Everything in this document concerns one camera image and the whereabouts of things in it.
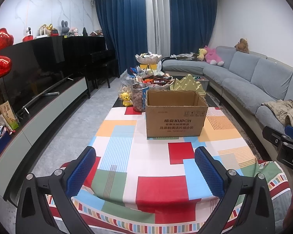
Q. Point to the blue curtains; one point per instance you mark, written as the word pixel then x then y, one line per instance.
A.
pixel 123 23

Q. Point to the brown cardboard box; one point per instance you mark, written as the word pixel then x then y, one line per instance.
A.
pixel 175 113

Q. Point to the clear jar of brown snacks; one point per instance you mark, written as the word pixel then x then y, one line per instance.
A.
pixel 139 91

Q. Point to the gold mountain lid candy tin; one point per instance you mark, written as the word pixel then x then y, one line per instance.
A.
pixel 188 83

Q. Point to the yellow plush toy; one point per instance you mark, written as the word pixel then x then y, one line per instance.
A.
pixel 201 54

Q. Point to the yellow bear figurine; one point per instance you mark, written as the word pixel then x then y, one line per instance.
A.
pixel 126 99

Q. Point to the grey curved sofa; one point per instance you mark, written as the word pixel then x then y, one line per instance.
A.
pixel 246 81

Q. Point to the grey storage bin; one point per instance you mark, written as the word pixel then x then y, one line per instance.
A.
pixel 204 81

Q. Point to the beige blanket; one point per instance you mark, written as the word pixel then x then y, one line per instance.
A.
pixel 283 111

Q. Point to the white sheer curtain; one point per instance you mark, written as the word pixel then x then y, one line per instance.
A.
pixel 158 26

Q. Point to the black piano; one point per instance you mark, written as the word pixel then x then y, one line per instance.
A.
pixel 87 56

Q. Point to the brown plush bear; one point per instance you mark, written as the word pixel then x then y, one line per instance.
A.
pixel 242 46

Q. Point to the white tiered snack stand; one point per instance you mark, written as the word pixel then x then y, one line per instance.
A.
pixel 149 71

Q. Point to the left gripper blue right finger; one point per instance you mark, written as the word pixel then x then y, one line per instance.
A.
pixel 227 185

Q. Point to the patterned floor rug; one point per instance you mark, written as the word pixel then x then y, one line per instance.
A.
pixel 215 100

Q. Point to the grey bunny plush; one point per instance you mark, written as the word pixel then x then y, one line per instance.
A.
pixel 65 28

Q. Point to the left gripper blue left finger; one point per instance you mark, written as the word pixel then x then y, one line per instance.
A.
pixel 65 184

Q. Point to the black television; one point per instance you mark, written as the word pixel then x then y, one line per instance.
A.
pixel 32 72

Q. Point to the pink plush toy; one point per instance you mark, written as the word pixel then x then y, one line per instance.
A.
pixel 212 58

